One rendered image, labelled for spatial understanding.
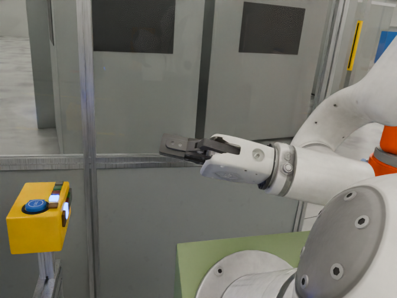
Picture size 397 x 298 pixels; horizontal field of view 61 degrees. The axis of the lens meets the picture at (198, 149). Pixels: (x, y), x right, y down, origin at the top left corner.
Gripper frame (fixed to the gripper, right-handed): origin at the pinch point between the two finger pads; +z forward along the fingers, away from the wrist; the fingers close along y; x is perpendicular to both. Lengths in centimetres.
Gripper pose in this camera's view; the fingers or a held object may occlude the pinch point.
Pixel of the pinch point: (173, 146)
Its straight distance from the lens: 53.6
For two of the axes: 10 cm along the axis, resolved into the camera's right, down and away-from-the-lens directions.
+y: -1.2, 2.8, 9.5
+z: -9.8, -2.1, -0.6
